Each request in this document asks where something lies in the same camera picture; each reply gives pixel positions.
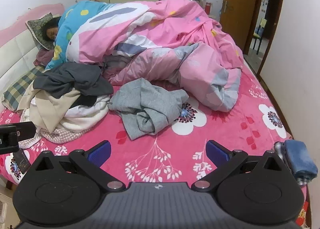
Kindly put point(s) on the beige garment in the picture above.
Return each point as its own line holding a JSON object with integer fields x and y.
{"x": 47, "y": 108}

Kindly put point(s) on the pink floral quilt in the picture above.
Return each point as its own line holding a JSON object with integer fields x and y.
{"x": 150, "y": 38}

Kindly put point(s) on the grey pants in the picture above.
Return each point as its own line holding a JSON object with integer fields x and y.
{"x": 140, "y": 103}

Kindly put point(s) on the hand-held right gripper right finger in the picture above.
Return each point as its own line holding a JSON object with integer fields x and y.
{"x": 217, "y": 153}

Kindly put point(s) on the red bottle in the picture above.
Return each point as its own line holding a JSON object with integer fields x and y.
{"x": 208, "y": 7}

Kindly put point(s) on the green chair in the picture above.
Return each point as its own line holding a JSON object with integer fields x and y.
{"x": 258, "y": 31}

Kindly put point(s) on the black remote control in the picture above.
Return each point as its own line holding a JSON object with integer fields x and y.
{"x": 21, "y": 161}

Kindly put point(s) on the dark grey garment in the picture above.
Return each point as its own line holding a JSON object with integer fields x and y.
{"x": 70, "y": 78}

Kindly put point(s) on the pink floral bed sheet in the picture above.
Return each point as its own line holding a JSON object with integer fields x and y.
{"x": 225, "y": 128}

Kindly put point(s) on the folded blue cloth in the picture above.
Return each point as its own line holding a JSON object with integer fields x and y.
{"x": 300, "y": 158}

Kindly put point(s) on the plaid pillow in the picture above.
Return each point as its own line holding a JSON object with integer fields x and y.
{"x": 20, "y": 86}

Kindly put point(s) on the dark floral pillow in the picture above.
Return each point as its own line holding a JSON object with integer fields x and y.
{"x": 37, "y": 28}

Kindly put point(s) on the pink white headboard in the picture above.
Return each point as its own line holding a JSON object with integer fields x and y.
{"x": 15, "y": 51}

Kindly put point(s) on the beige checked towel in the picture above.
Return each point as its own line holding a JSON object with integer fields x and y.
{"x": 60, "y": 136}

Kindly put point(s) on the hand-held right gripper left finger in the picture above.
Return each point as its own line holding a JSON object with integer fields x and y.
{"x": 101, "y": 152}

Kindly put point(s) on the folded jeans and plaid stack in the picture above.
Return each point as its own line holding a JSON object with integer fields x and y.
{"x": 281, "y": 151}

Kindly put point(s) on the maroon cloth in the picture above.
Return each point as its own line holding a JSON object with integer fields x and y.
{"x": 42, "y": 57}

